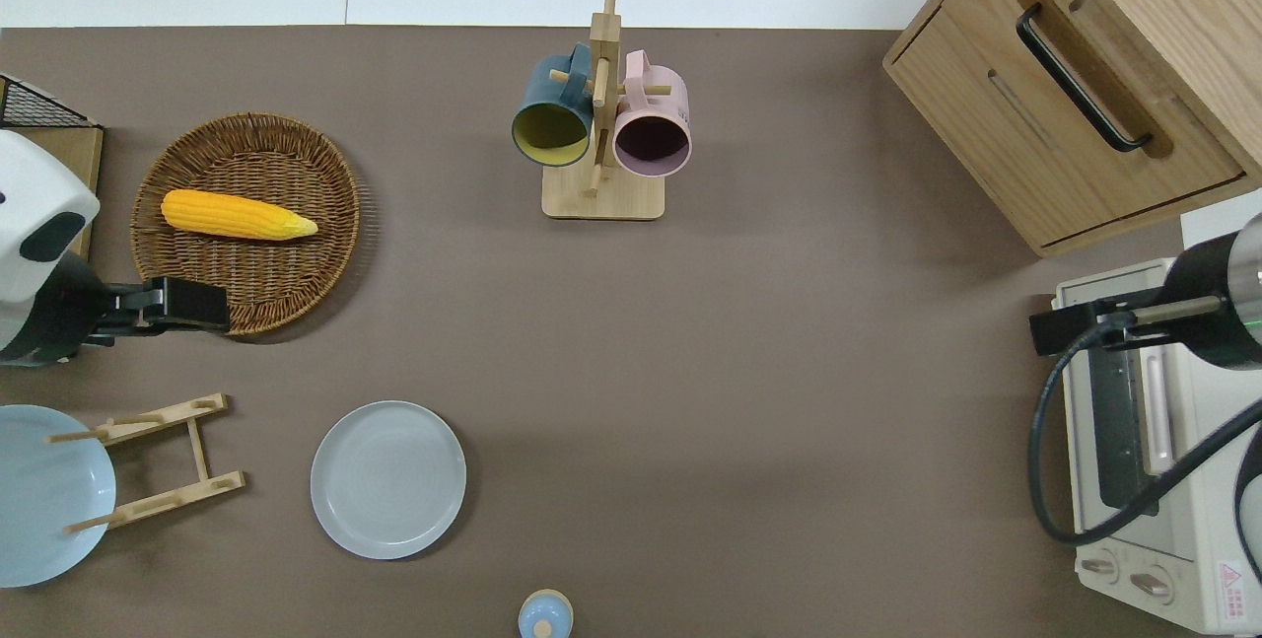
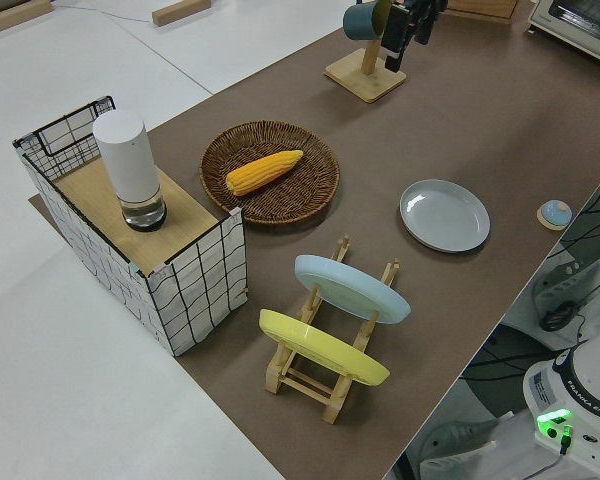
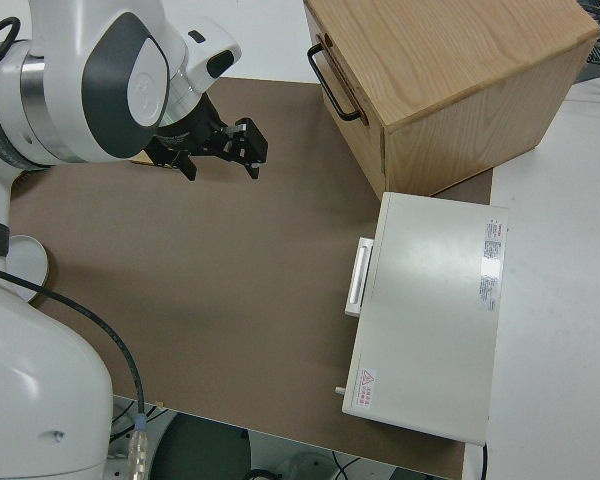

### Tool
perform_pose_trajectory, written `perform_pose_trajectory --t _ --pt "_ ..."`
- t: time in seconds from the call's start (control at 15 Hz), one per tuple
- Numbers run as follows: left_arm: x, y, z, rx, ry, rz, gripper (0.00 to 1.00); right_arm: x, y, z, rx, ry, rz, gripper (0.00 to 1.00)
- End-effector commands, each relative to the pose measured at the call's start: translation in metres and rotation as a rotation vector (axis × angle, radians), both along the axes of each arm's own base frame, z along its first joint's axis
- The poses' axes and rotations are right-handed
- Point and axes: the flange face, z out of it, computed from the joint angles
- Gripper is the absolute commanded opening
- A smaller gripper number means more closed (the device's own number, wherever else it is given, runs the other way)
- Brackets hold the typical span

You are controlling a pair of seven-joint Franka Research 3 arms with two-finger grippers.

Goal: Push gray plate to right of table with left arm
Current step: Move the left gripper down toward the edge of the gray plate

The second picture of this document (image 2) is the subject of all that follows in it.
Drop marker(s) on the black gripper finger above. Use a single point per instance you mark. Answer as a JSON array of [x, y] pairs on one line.
[[395, 61], [423, 34]]

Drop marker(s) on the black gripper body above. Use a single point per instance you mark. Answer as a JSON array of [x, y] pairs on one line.
[[396, 30]]

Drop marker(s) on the gray round plate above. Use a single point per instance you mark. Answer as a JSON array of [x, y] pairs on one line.
[[445, 220]]

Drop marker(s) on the light blue plate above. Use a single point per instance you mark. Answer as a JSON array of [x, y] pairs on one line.
[[350, 290]]

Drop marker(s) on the yellow plate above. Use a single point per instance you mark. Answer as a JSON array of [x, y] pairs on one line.
[[325, 350]]

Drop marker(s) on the wooden mug stand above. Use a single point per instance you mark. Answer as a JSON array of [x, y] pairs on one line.
[[365, 82]]

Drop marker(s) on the blue mug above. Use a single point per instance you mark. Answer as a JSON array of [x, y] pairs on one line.
[[360, 22]]

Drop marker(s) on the wooden drawer box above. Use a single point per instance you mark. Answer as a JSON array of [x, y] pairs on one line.
[[480, 7]]

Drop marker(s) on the brown table mat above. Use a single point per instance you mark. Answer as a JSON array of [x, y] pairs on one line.
[[430, 125]]

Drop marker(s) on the white toaster oven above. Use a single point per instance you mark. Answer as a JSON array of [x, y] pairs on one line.
[[580, 30]]

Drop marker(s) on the brown wicker basket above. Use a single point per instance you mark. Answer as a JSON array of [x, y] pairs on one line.
[[300, 200]]

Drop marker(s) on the yellow corn cob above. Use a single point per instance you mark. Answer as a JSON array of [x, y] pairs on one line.
[[260, 172]]

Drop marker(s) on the wooden block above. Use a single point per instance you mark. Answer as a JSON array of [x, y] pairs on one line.
[[177, 12], [15, 17]]

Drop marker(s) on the blue bell on wooden base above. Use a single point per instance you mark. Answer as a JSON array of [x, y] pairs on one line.
[[555, 212]]

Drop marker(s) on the white cylindrical humidifier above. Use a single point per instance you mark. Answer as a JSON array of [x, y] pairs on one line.
[[125, 160]]

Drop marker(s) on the white grid-patterned storage box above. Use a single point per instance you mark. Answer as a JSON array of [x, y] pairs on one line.
[[200, 300]]

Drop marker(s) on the wooden dish rack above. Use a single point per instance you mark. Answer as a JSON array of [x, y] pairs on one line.
[[332, 405]]

